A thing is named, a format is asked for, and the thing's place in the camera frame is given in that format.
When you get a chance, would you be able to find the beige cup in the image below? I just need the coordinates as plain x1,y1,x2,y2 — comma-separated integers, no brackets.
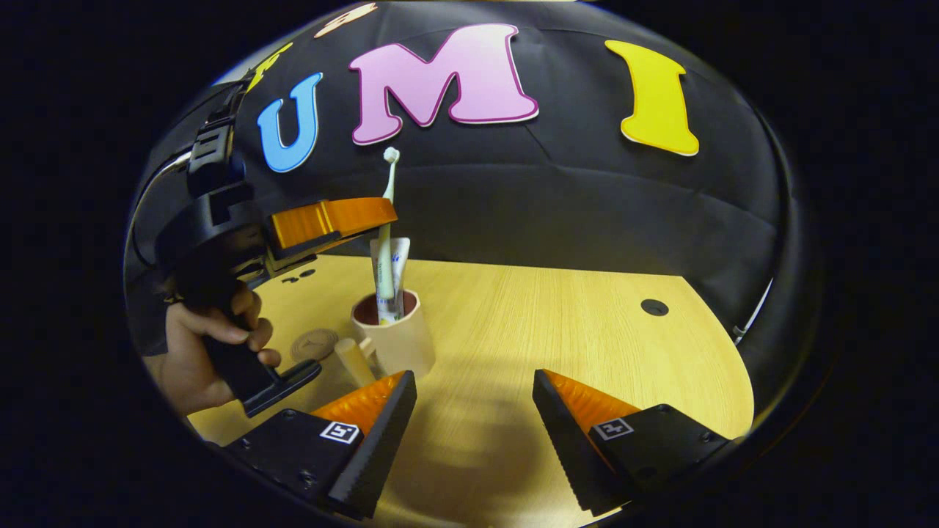
335,289,436,389

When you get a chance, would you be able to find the white toothpaste tube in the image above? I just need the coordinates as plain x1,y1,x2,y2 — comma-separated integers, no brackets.
370,237,412,323

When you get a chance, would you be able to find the pale green toothbrush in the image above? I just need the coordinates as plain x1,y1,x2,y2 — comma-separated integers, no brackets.
376,147,401,325

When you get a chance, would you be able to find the round cork coaster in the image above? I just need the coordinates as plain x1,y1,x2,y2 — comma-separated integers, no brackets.
290,329,340,362

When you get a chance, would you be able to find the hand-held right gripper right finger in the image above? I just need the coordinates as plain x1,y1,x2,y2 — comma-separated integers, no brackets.
532,369,734,514

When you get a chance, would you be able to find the wooden desktop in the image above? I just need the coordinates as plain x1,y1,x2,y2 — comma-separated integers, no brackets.
187,253,756,528

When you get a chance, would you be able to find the black backdrop cloth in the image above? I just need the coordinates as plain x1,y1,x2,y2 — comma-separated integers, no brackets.
125,0,830,411

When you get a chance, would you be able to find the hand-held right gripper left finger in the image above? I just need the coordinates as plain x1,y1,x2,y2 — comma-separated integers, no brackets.
220,370,418,520

